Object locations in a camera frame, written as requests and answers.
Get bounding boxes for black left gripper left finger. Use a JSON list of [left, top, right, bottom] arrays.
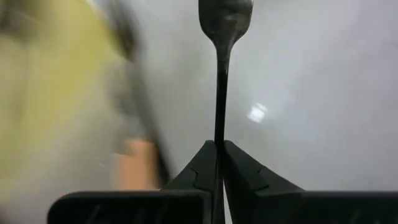
[[47, 140, 218, 224]]

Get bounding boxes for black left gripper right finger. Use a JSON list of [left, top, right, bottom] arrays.
[[223, 140, 398, 224]]

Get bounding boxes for yellow plastic bin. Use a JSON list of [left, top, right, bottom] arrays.
[[0, 0, 134, 200]]

